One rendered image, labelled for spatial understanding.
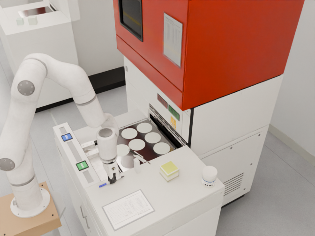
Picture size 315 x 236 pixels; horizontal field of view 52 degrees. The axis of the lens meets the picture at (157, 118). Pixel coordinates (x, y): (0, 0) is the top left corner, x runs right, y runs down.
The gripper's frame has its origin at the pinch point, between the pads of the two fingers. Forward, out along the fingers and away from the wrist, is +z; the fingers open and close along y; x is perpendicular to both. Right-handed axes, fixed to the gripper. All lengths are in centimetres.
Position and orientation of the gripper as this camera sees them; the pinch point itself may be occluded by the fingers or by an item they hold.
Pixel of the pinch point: (111, 179)
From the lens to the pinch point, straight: 166.2
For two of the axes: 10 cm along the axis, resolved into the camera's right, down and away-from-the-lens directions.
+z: 0.0, 7.7, 6.3
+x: -8.6, 3.2, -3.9
